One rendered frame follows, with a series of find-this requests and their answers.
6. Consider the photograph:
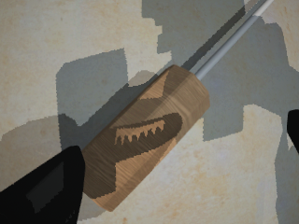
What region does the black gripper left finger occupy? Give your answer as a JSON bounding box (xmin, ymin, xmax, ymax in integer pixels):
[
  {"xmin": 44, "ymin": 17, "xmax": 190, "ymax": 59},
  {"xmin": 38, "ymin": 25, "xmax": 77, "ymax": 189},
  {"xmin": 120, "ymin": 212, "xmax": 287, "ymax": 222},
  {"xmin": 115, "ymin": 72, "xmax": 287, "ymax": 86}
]
[{"xmin": 0, "ymin": 146, "xmax": 85, "ymax": 224}]

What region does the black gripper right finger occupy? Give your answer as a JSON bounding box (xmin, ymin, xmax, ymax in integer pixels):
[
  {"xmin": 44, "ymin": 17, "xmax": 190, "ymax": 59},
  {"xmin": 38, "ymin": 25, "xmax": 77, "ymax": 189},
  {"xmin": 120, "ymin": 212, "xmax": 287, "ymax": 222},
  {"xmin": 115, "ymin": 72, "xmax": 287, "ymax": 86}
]
[{"xmin": 287, "ymin": 109, "xmax": 299, "ymax": 154}]

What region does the wooden-handled screwdriver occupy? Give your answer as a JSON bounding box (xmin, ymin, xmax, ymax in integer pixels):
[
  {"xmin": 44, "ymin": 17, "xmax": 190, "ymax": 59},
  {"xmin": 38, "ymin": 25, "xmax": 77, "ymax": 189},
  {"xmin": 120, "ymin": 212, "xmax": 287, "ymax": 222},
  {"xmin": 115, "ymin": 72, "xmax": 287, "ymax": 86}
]
[{"xmin": 81, "ymin": 0, "xmax": 274, "ymax": 212}]

